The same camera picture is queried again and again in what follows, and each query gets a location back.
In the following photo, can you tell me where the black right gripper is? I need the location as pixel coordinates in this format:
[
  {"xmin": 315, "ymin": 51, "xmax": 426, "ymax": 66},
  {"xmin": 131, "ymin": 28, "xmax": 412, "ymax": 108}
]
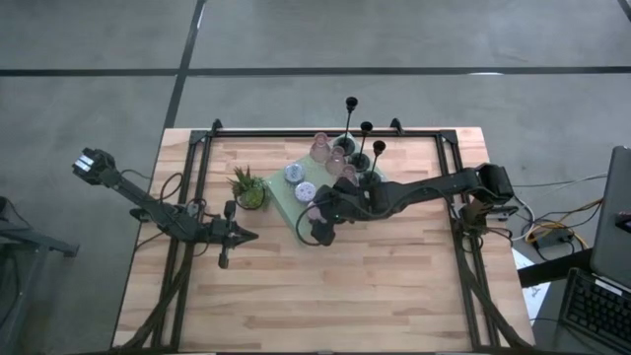
[{"xmin": 315, "ymin": 177, "xmax": 390, "ymax": 226}]

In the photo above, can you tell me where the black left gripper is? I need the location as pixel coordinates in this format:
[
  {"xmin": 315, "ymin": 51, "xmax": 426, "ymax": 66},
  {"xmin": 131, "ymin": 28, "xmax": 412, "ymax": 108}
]
[{"xmin": 209, "ymin": 199, "xmax": 259, "ymax": 270}]

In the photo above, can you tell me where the blue white patterned tin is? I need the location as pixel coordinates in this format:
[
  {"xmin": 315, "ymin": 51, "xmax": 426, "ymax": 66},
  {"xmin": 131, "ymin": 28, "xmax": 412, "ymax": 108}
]
[{"xmin": 294, "ymin": 180, "xmax": 317, "ymax": 203}]

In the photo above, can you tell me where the pale blue patterned tin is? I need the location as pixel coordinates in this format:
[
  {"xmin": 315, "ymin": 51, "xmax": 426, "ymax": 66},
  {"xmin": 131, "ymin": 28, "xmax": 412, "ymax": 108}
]
[{"xmin": 284, "ymin": 163, "xmax": 307, "ymax": 185}]

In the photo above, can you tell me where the potted succulent plant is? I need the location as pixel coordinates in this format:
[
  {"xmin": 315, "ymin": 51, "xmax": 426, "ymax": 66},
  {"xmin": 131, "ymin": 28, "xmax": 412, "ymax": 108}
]
[{"xmin": 226, "ymin": 166, "xmax": 270, "ymax": 211}]

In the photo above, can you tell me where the green perforated metal shelf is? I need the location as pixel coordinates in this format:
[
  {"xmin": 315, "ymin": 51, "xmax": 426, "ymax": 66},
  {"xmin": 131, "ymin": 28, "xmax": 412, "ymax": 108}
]
[{"xmin": 264, "ymin": 147, "xmax": 389, "ymax": 239}]

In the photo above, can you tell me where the grey metal stand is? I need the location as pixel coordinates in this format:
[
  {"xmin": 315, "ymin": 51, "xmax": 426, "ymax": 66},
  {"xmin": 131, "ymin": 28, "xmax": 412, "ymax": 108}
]
[{"xmin": 0, "ymin": 194, "xmax": 80, "ymax": 355}]

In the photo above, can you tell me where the black power adapter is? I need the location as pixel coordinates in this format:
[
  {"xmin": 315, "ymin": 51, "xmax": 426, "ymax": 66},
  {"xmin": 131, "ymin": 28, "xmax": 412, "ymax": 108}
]
[{"xmin": 533, "ymin": 230, "xmax": 576, "ymax": 249}]

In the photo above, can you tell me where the white paper sheet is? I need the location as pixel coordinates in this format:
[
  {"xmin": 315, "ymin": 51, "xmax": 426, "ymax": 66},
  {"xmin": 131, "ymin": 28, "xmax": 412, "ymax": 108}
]
[{"xmin": 511, "ymin": 248, "xmax": 551, "ymax": 321}]

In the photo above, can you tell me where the grey laptop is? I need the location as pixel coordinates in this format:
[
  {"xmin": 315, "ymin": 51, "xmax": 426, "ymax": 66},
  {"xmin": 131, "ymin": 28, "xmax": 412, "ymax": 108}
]
[{"xmin": 590, "ymin": 145, "xmax": 631, "ymax": 290}]

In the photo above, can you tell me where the black keyboard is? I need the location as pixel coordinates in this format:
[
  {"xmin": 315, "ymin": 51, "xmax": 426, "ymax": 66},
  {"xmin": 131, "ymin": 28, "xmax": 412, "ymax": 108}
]
[{"xmin": 561, "ymin": 268, "xmax": 631, "ymax": 354}]

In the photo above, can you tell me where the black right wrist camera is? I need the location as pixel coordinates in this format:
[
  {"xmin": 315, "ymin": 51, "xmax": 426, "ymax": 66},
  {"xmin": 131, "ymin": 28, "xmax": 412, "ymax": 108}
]
[{"xmin": 310, "ymin": 219, "xmax": 337, "ymax": 247}]

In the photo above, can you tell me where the black metal table frame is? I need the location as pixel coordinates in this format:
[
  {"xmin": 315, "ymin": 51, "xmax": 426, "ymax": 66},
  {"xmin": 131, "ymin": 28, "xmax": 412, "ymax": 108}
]
[{"xmin": 110, "ymin": 117, "xmax": 536, "ymax": 355}]

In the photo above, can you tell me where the yellow cable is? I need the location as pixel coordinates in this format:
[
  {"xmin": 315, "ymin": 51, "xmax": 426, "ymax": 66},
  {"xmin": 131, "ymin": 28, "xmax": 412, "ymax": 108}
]
[{"xmin": 525, "ymin": 196, "xmax": 605, "ymax": 248}]

